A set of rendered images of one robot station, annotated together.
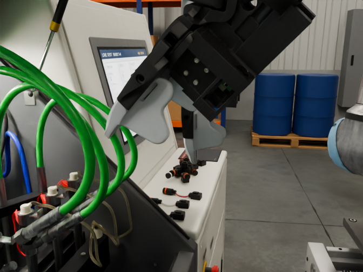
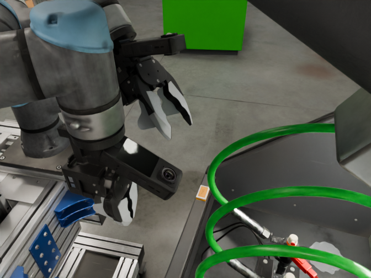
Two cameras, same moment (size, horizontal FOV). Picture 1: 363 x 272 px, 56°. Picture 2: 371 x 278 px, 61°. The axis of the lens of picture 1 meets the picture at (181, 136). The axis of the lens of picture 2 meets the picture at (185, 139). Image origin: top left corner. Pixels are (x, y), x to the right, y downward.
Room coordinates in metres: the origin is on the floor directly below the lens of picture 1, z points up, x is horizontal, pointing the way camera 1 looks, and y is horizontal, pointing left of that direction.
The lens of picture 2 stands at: (0.84, 0.11, 1.70)
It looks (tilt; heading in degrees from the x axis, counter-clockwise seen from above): 40 degrees down; 185
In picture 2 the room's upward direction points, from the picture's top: straight up
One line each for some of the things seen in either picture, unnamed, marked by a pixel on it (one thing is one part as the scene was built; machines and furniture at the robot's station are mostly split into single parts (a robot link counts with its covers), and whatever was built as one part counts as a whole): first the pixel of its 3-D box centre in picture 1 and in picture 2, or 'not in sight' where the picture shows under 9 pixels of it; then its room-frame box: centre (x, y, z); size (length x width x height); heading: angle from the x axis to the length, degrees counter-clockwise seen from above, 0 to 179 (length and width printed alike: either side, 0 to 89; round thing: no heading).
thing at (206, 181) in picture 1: (185, 180); not in sight; (1.12, -0.01, 0.97); 0.70 x 0.22 x 0.03; 167
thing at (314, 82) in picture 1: (293, 108); not in sight; (5.15, -1.70, 0.51); 1.20 x 0.85 x 1.02; 81
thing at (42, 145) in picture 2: not in sight; (43, 130); (0.10, -0.41, 1.09); 0.15 x 0.15 x 0.10
